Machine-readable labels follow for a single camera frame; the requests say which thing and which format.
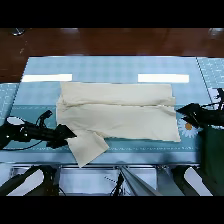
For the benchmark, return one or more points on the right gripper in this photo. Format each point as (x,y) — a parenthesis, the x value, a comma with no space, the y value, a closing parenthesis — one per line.
(191,115)

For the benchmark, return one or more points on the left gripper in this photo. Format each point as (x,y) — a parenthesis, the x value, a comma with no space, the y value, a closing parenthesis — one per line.
(60,135)

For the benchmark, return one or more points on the cream T-shirt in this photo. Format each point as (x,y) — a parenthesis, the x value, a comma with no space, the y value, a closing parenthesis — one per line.
(120,113)

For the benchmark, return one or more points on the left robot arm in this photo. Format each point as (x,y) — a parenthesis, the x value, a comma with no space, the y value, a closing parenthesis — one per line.
(23,131)

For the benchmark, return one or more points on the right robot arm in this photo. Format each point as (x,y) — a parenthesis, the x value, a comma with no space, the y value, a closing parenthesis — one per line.
(216,117)

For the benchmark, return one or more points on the dark green garment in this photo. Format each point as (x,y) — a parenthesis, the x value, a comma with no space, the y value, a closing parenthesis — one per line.
(213,156)

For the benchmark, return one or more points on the silver frame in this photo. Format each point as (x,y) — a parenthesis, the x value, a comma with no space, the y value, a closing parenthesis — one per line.
(146,180)

